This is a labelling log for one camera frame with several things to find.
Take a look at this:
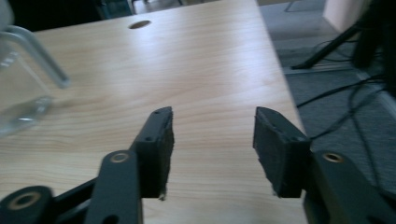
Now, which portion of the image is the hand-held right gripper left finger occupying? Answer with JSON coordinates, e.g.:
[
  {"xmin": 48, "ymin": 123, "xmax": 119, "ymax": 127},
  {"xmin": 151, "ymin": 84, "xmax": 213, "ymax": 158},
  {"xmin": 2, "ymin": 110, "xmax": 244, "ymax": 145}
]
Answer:
[{"xmin": 130, "ymin": 105, "xmax": 175, "ymax": 201}]

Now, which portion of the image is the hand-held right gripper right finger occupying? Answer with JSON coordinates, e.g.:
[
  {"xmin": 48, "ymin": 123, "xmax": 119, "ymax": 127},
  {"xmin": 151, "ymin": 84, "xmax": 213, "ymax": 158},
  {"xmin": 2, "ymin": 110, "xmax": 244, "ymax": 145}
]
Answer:
[{"xmin": 252, "ymin": 105, "xmax": 313, "ymax": 199}]

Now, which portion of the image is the clear glass pitcher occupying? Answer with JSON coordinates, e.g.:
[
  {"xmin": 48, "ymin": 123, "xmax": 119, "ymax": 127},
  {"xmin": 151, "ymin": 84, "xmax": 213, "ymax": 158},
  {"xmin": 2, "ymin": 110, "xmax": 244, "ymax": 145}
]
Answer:
[{"xmin": 0, "ymin": 23, "xmax": 72, "ymax": 138}]

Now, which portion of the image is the black stand leg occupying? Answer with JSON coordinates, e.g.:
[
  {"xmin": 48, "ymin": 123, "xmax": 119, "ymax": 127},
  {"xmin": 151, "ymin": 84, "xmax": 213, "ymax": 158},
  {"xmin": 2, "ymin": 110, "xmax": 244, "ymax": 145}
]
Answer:
[{"xmin": 290, "ymin": 23, "xmax": 362, "ymax": 71}]

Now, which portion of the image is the dark curtain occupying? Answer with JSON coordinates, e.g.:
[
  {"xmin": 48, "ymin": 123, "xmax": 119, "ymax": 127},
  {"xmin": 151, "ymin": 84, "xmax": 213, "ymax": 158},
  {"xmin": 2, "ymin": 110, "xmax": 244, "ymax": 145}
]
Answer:
[{"xmin": 351, "ymin": 0, "xmax": 396, "ymax": 98}]

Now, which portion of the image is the white board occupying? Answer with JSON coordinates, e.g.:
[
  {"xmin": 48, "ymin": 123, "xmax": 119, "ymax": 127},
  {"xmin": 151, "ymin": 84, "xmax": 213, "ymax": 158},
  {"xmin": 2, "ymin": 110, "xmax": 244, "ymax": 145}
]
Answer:
[{"xmin": 321, "ymin": 0, "xmax": 372, "ymax": 34}]

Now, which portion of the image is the black cable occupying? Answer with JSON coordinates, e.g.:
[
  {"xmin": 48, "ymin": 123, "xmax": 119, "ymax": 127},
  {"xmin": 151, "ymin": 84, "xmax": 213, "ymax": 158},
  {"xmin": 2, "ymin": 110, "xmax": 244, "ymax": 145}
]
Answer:
[
  {"xmin": 309, "ymin": 88, "xmax": 387, "ymax": 142},
  {"xmin": 295, "ymin": 76, "xmax": 389, "ymax": 109}
]

